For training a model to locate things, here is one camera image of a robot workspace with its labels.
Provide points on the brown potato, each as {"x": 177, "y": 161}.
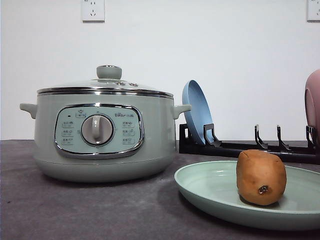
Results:
{"x": 261, "y": 177}

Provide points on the white wall socket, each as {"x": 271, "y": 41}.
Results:
{"x": 93, "y": 11}
{"x": 313, "y": 11}

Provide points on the white wall socket left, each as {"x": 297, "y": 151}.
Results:
{"x": 93, "y": 11}

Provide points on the green electric steamer pot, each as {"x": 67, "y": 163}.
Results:
{"x": 105, "y": 137}

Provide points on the glass lid with green knob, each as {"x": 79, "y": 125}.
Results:
{"x": 109, "y": 80}

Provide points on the white wall socket right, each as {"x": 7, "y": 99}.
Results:
{"x": 313, "y": 11}

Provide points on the pink plate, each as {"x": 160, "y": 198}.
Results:
{"x": 312, "y": 103}

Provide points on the green plate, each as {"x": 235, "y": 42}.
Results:
{"x": 213, "y": 188}

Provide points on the black dish rack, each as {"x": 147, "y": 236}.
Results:
{"x": 214, "y": 147}

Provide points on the blue plate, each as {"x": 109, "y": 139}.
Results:
{"x": 200, "y": 114}

